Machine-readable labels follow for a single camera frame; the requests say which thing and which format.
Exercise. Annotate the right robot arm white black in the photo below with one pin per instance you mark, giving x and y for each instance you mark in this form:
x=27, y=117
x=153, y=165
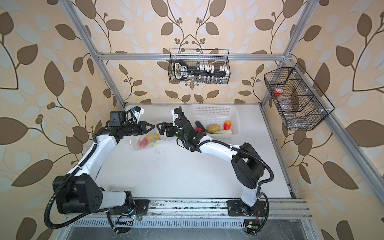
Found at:
x=251, y=171

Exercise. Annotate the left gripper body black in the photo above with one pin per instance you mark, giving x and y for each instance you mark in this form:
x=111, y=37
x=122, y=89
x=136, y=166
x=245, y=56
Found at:
x=132, y=129

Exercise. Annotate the red toy apple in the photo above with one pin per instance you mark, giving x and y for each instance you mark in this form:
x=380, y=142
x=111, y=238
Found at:
x=143, y=143

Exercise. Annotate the yellow toy potato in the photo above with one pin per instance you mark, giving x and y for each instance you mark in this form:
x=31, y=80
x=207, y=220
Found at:
x=213, y=128
x=153, y=137

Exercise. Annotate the black wire basket right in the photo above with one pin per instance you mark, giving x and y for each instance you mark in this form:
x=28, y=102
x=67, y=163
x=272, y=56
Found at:
x=308, y=104

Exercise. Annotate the red capped clear bottle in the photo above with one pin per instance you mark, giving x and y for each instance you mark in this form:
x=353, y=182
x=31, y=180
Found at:
x=279, y=93

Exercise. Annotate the white toy radish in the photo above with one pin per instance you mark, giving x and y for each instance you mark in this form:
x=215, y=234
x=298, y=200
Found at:
x=224, y=132

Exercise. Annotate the white plastic basket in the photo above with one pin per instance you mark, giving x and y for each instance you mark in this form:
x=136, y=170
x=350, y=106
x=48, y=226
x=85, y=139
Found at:
x=215, y=114

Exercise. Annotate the dark toy eggplant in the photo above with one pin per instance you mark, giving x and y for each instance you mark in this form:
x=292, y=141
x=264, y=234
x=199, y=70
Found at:
x=200, y=126

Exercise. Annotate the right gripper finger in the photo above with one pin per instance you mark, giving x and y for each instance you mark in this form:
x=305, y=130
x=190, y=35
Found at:
x=177, y=112
x=166, y=129

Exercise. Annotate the black wire basket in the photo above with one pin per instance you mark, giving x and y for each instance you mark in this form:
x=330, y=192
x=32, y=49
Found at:
x=217, y=57
x=308, y=104

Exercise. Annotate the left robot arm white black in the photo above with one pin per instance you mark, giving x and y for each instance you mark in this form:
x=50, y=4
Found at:
x=77, y=191

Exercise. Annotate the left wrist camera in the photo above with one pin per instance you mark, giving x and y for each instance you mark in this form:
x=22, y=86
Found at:
x=126, y=116

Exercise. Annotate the black wire basket back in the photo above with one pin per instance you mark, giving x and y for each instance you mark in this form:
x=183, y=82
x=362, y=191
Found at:
x=217, y=57

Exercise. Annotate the red yellow toy mango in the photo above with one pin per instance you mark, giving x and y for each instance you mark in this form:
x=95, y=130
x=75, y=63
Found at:
x=227, y=125

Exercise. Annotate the black tool with handle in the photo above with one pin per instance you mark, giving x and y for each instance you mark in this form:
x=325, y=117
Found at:
x=182, y=71

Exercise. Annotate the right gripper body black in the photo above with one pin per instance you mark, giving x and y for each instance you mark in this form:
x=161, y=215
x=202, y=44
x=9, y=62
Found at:
x=182, y=137

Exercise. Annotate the clear zip top bag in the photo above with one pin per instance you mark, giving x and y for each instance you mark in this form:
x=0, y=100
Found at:
x=134, y=141

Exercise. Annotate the red toy tomato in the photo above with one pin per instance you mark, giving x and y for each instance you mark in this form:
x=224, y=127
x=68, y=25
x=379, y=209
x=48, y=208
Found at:
x=199, y=130

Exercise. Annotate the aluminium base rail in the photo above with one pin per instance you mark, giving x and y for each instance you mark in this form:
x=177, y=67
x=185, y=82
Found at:
x=198, y=213

